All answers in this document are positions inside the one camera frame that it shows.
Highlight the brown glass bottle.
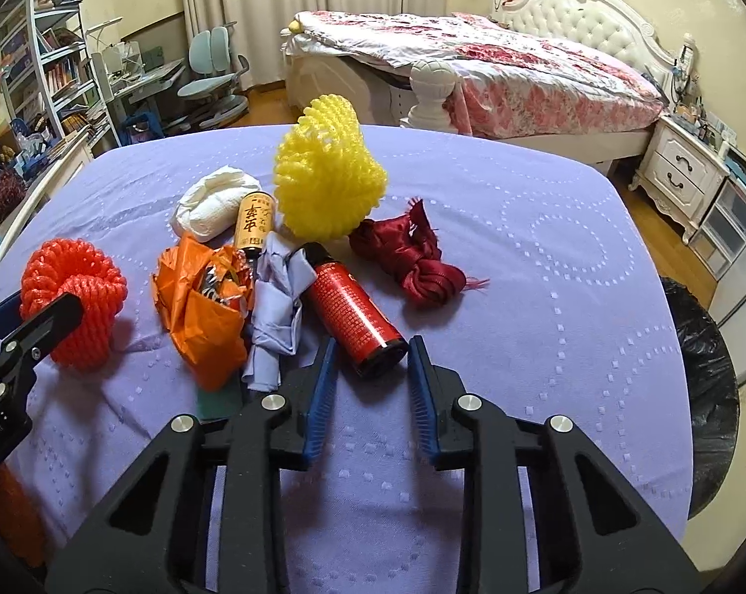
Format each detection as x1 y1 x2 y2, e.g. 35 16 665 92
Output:
233 192 279 261

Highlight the orange foam net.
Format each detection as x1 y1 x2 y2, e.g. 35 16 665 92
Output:
0 464 46 570

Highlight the bed with floral cover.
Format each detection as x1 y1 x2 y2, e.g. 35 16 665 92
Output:
283 0 680 177

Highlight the red foam fruit net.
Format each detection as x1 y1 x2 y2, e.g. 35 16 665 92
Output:
20 238 128 372

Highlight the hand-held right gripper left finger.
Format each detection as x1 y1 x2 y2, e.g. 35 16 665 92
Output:
44 337 340 594

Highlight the purple dotted tablecloth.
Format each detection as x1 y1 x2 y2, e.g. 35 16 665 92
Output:
0 124 689 594

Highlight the blue plastic crate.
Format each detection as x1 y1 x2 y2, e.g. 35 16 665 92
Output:
122 112 163 145

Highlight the pink floral bedspread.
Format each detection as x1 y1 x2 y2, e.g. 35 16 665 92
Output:
286 11 666 140

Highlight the white nightstand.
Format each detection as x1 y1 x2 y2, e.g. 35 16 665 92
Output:
629 114 729 242

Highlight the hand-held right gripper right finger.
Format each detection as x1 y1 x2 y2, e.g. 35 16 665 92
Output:
408 335 704 594

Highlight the pile of small toiletries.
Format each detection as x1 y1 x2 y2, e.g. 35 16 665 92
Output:
673 37 746 155

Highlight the red spray can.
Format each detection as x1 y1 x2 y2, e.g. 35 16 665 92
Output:
298 243 409 381

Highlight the clear plastic drawer unit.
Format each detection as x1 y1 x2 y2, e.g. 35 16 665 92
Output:
688 179 746 279

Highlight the orange plastic bag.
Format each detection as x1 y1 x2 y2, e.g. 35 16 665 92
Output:
150 232 256 392

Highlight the yellow foam fruit net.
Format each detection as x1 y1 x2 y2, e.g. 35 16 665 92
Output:
272 94 389 242

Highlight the dark green pad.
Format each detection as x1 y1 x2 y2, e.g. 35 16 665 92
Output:
196 377 250 425

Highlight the pale green desk chair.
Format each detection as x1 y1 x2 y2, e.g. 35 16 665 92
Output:
176 26 251 131

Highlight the trash bin with black liner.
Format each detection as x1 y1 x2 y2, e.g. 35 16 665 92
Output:
660 277 740 521

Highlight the white bookshelf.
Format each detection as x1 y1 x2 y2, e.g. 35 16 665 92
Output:
0 0 117 155

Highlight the white tissue bundle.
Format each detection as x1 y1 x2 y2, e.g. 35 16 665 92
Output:
170 165 262 242

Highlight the maroon fuzzy cloth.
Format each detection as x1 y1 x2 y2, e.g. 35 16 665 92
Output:
0 170 27 230

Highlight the dark red ribbon bundle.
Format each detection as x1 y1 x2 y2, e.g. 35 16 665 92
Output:
349 197 491 307

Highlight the grey study desk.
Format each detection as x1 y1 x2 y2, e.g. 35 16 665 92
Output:
88 58 188 137

